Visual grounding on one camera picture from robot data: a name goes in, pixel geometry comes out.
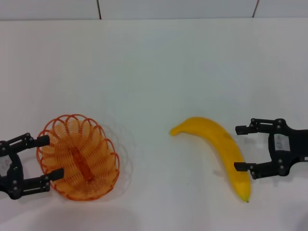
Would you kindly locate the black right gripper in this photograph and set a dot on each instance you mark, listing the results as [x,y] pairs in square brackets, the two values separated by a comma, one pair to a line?
[296,144]

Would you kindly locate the yellow banana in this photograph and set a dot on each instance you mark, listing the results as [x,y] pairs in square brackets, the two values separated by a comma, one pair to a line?
[216,134]

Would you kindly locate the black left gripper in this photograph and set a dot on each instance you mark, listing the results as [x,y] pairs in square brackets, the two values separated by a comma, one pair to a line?
[9,166]

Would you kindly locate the orange woven plastic basket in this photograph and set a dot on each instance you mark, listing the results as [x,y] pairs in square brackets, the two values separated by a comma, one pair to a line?
[79,156]

